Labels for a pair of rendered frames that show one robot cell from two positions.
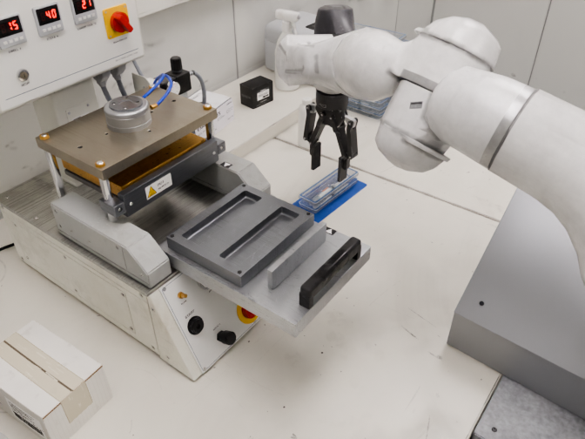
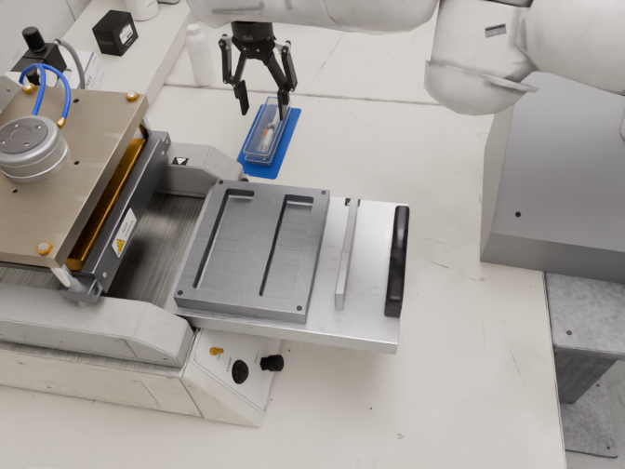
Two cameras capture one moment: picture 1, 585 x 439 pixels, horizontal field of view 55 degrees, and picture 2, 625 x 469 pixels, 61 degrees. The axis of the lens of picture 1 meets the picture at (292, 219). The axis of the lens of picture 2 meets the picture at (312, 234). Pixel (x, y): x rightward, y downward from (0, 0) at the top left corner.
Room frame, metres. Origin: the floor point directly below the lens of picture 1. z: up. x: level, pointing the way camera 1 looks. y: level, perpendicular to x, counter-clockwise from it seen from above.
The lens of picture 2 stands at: (0.35, 0.19, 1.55)
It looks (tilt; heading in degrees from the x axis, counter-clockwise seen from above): 53 degrees down; 336
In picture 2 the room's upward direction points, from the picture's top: 4 degrees counter-clockwise
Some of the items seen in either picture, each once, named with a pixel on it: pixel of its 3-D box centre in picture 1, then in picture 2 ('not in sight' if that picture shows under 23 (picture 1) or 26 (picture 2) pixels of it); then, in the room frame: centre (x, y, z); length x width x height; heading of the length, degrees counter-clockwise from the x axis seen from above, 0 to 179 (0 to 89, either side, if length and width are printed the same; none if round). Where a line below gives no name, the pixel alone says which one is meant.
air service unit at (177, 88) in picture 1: (173, 93); (46, 81); (1.17, 0.27, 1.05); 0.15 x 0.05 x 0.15; 144
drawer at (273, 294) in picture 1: (264, 246); (293, 254); (0.73, 0.05, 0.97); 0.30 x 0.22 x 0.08; 54
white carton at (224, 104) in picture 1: (195, 119); (61, 96); (1.45, 0.28, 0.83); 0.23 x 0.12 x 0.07; 153
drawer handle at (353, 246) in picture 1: (332, 270); (397, 258); (0.65, -0.06, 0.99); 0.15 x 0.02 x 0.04; 144
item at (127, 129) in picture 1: (129, 125); (30, 160); (0.95, 0.31, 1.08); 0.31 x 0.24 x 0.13; 144
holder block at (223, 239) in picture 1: (242, 230); (258, 245); (0.76, 0.09, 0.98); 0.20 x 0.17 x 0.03; 144
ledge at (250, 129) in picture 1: (252, 107); (115, 53); (1.65, 0.13, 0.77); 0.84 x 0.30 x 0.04; 144
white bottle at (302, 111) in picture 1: (306, 122); (199, 55); (1.46, -0.04, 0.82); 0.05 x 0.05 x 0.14
